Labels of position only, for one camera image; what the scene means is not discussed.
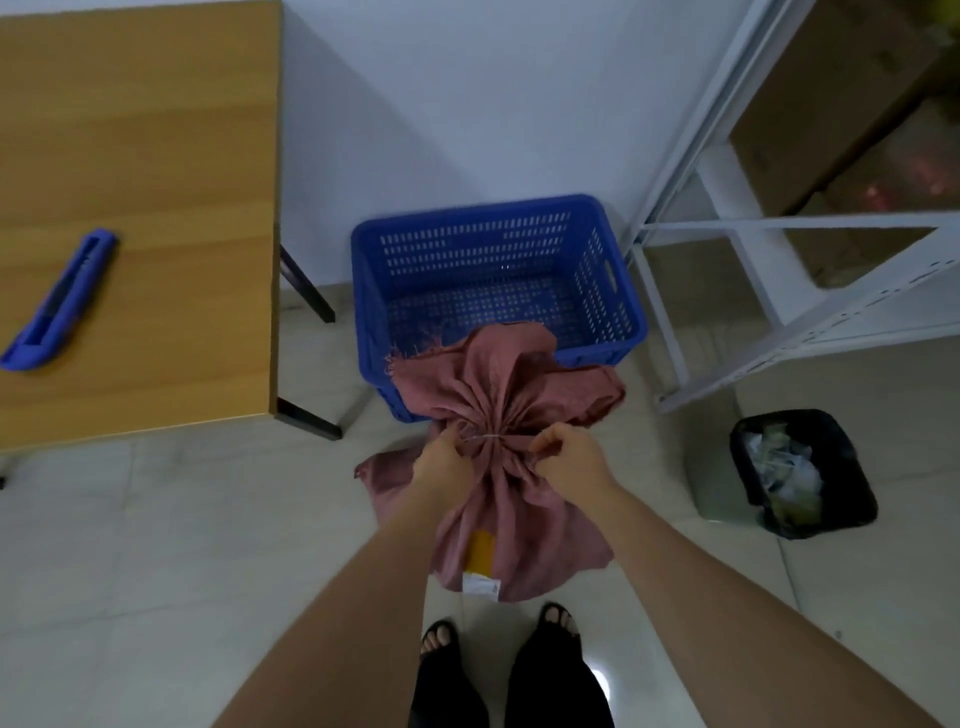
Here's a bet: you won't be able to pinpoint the white metal shelf rack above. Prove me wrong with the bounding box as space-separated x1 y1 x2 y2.
622 0 960 415

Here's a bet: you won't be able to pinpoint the pink cloth sack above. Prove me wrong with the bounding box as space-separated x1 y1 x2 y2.
354 322 627 603

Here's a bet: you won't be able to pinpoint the person's left hand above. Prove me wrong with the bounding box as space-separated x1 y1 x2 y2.
411 425 482 495

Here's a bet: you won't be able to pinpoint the wooden table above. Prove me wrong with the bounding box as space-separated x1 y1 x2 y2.
0 0 345 490

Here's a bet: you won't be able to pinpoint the person's left forearm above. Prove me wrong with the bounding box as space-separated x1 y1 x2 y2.
214 471 462 728

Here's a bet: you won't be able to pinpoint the person's black sandal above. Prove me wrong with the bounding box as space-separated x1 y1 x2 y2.
540 602 582 645
420 618 459 661

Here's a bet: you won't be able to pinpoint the black trash bin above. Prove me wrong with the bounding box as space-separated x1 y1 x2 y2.
729 409 879 540

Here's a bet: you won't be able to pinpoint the blue plastic perforated crate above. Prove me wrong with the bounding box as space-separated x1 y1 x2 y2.
350 194 649 424

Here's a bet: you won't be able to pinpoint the person's right black sandal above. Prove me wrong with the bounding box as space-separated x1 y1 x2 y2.
540 602 582 645

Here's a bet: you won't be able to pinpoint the person's right hand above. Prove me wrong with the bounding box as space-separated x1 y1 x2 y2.
528 423 623 502

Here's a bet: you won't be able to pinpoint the person's left black sandal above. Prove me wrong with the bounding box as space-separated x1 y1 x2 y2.
420 618 459 661

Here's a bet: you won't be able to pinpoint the cardboard box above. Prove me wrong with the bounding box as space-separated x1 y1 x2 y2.
729 0 960 219

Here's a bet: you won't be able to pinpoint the person's right forearm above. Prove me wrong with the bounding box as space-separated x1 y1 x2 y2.
576 482 942 728

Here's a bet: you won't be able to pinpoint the person's black trousers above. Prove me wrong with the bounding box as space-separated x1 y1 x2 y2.
408 628 612 728

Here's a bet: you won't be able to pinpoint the blue utility knife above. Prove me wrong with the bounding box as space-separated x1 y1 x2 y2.
0 228 120 372

